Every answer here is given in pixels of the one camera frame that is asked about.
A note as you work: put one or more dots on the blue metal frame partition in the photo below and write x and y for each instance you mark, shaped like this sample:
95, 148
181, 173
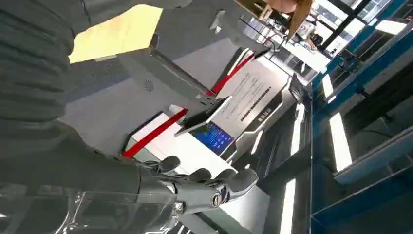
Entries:
355, 80

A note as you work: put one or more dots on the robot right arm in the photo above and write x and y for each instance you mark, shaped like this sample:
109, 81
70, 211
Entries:
32, 64

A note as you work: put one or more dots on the person's hand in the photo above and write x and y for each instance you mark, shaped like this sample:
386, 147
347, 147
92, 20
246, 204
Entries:
282, 5

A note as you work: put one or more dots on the white kiosk with blue screen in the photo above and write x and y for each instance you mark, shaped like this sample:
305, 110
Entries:
213, 139

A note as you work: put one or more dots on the grey stand with round grille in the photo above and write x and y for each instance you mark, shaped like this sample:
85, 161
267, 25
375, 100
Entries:
155, 80

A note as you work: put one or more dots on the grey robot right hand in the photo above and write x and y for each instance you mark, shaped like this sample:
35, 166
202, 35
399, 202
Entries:
96, 181

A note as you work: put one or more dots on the red barrier belt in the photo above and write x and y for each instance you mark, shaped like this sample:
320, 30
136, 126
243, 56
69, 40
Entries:
155, 134

